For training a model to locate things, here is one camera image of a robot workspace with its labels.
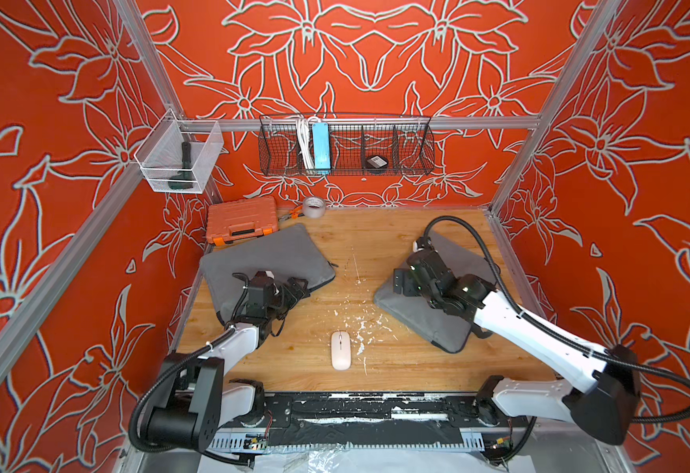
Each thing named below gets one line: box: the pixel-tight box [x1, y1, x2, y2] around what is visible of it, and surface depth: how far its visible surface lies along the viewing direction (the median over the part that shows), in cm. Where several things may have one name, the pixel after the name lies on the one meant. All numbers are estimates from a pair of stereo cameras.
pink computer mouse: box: [331, 330, 352, 371], surface depth 83 cm
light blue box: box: [312, 122, 332, 170], surface depth 92 cm
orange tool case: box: [206, 196, 279, 247], surface depth 112 cm
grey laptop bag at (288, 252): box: [201, 223, 337, 325], surface depth 99 cm
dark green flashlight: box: [167, 141, 195, 191], surface depth 81 cm
